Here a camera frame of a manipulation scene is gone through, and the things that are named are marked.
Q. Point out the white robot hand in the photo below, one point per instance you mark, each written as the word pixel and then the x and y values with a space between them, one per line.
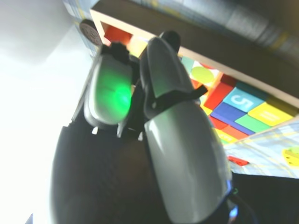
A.
pixel 177 151

